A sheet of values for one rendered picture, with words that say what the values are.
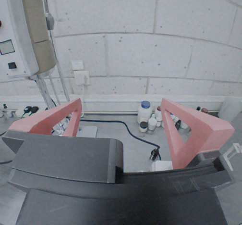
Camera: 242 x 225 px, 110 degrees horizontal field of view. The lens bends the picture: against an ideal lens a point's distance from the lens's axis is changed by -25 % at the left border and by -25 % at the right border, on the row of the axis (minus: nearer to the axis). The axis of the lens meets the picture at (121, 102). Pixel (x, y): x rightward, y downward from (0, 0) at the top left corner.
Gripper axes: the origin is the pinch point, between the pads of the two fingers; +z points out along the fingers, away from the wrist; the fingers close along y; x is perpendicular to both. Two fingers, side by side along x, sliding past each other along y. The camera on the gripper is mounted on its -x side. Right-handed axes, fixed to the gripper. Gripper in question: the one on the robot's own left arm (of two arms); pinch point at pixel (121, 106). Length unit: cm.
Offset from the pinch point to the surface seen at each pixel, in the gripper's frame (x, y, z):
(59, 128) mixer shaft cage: 22.2, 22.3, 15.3
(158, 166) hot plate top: 31.3, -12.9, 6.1
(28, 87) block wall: 22, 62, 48
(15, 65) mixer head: -3.1, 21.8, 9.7
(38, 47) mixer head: -5.2, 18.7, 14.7
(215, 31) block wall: -11, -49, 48
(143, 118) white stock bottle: 35, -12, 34
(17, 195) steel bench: 40, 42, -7
